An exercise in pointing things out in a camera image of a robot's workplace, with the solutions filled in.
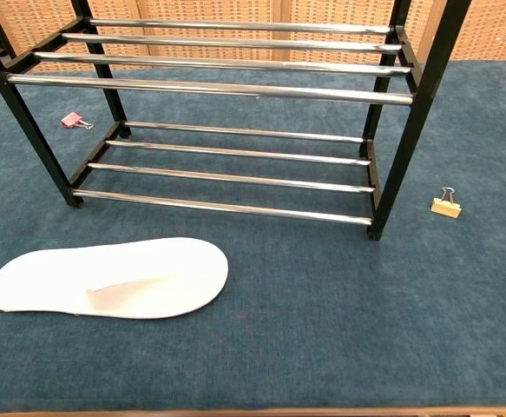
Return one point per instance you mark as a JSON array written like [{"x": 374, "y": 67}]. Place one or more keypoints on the white slipper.
[{"x": 61, "y": 273}]

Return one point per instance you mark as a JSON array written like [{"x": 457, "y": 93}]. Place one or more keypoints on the chrome metal rack rod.
[
  {"x": 235, "y": 26},
  {"x": 192, "y": 88},
  {"x": 235, "y": 131},
  {"x": 235, "y": 63},
  {"x": 235, "y": 208},
  {"x": 235, "y": 177},
  {"x": 235, "y": 152},
  {"x": 235, "y": 43}
]

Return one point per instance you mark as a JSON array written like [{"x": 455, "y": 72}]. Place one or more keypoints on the blue carpet mat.
[{"x": 322, "y": 326}]

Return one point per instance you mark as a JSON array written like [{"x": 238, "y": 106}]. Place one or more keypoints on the yellow binder clip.
[{"x": 445, "y": 209}]

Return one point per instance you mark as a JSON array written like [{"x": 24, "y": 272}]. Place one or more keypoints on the pink binder clip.
[{"x": 71, "y": 119}]

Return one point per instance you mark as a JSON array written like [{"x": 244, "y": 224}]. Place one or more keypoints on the woven wicker folding screen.
[{"x": 322, "y": 11}]

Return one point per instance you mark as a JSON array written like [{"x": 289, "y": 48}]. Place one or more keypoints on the black shoe rack frame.
[{"x": 426, "y": 108}]

